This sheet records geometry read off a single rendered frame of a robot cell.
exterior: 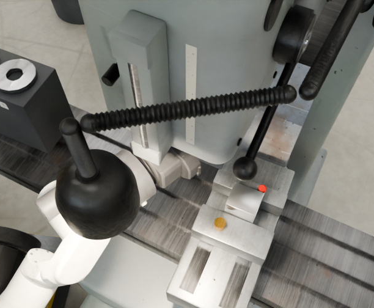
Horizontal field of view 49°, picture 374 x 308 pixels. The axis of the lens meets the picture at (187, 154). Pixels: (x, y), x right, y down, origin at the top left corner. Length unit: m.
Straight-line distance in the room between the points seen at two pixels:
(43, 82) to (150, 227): 0.39
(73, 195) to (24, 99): 0.60
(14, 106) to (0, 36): 1.98
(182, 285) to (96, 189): 0.50
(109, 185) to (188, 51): 0.15
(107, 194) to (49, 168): 0.73
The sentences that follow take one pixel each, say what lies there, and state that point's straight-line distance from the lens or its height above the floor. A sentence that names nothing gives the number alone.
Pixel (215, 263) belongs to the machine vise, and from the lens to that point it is 0.83.
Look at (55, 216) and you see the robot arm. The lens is 0.60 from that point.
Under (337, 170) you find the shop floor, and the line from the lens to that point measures 2.21.
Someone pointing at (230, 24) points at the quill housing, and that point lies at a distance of 0.37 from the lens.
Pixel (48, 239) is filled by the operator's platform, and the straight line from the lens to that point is 1.58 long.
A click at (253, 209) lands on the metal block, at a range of 0.79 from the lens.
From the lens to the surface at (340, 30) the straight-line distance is 0.36.
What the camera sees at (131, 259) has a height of 0.87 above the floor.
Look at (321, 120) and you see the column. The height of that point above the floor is 0.94.
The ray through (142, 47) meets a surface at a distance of 0.38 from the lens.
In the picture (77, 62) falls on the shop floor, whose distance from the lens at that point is 2.60.
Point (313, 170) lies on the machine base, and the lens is 1.93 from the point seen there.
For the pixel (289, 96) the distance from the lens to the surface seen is 0.30.
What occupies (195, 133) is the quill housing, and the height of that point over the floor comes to 1.39.
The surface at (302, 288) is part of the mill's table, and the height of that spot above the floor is 0.93.
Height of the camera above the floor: 1.81
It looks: 59 degrees down
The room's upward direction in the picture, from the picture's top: straight up
